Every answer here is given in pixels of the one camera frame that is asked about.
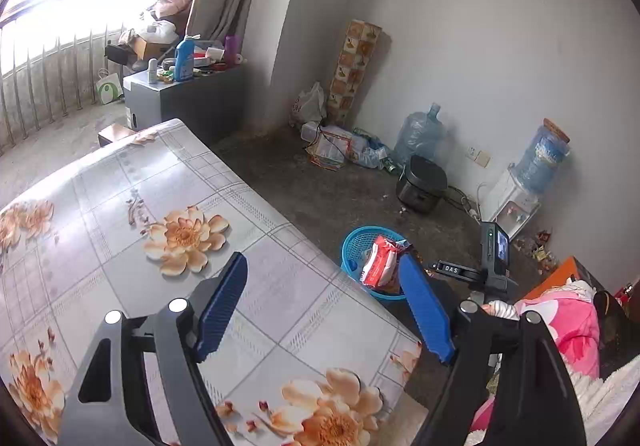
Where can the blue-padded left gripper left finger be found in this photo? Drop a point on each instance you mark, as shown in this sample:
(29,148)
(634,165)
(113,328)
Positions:
(110,402)

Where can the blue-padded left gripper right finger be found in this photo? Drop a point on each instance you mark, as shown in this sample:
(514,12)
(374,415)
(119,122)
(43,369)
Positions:
(535,402)

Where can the red white snack bag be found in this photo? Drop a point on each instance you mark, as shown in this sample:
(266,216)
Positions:
(380,269)

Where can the pile of packaging trash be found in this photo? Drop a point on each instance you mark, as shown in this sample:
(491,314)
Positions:
(331,147)

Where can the right hand in white glove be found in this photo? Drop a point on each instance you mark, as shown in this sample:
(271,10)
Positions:
(500,309)

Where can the orange box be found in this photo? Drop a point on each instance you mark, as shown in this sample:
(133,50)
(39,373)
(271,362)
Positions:
(571,268)

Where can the white water dispenser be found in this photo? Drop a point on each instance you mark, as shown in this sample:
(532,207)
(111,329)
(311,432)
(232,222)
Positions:
(509,204)

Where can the pink clothing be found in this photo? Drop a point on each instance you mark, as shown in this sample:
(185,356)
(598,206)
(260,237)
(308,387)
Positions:
(571,318)

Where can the blue water jug on dispenser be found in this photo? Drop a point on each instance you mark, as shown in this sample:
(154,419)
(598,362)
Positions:
(542,158)

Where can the black rice cooker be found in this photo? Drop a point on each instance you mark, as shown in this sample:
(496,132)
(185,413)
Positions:
(421,185)

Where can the blue plastic mesh basket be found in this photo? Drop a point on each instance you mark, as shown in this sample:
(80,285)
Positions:
(353,253)

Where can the empty blue water jug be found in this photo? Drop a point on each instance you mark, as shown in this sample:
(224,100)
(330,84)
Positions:
(421,134)

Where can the floral tablecloth table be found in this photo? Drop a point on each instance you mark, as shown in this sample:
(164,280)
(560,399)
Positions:
(142,222)

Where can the white plastic bag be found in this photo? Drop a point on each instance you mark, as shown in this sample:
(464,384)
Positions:
(309,106)

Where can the patterned tall cardboard box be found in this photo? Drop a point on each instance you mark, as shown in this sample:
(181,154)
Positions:
(356,52)

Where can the grey cabinet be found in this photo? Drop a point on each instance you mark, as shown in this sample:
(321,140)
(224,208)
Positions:
(212,106)

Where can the purple cup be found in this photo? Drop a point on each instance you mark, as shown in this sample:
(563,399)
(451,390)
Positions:
(231,48)

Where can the cardboard box on cabinet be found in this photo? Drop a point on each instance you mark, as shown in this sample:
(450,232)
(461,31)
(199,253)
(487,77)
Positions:
(146,50)

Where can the blue detergent bottle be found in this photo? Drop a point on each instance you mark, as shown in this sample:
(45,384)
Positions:
(184,56)

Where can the wall socket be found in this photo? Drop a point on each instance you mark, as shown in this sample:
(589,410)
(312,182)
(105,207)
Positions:
(480,157)

